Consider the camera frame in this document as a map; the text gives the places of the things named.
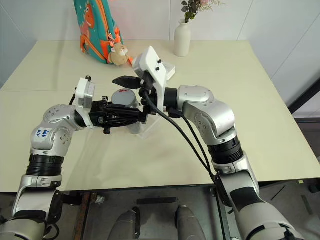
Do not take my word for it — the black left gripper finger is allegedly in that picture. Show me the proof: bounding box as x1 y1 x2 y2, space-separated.
107 104 146 117
108 115 146 129

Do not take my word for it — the teal dinosaur backpack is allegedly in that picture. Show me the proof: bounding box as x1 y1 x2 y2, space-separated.
73 0 135 67

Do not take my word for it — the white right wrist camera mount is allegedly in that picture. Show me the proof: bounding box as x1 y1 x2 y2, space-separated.
132 46 173 113

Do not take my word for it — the clear plastic box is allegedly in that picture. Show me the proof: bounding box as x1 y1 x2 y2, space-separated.
136 115 164 140

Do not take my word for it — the black flat rectangular plate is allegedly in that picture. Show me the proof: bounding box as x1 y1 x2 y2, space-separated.
136 197 177 205

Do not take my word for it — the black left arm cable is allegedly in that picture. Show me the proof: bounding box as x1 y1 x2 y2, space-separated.
68 86 77 106

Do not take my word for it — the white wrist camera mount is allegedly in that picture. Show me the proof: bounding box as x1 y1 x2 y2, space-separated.
132 46 173 113
74 74 97 111

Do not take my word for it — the grey jar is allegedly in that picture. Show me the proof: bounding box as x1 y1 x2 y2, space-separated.
124 103 142 135

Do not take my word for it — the rusty metal bar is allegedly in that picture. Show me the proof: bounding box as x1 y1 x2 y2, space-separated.
73 191 91 240

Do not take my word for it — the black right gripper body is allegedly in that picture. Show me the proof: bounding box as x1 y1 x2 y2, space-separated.
138 71 159 124

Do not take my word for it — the white handwritten label sticker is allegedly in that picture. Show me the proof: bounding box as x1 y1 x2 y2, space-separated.
33 126 52 144

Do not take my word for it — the dark grey rounded shape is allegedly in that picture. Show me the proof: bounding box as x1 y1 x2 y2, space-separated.
174 204 205 240
106 206 142 240

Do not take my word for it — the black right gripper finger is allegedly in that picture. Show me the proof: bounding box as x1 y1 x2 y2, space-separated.
113 82 141 90
112 75 141 84

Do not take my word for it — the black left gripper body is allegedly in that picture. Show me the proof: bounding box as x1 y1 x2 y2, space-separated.
88 95 113 135

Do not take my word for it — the artificial flower sprig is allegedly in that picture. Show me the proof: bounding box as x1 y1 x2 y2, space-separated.
180 0 227 24

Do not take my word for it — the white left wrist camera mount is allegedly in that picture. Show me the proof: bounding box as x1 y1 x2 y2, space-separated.
74 74 97 111

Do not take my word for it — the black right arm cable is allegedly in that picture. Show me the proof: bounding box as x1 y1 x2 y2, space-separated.
167 107 220 181
139 88 221 182

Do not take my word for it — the silver jar lid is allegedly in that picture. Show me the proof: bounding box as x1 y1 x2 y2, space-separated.
110 88 140 109

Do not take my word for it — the white ceramic vase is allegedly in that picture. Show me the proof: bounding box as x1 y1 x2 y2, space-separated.
173 18 192 58

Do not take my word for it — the brown plush toy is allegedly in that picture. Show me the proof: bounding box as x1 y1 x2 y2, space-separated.
107 42 130 67

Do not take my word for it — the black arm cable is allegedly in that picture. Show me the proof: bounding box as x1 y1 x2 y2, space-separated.
139 88 221 182
68 86 77 106
167 107 220 181

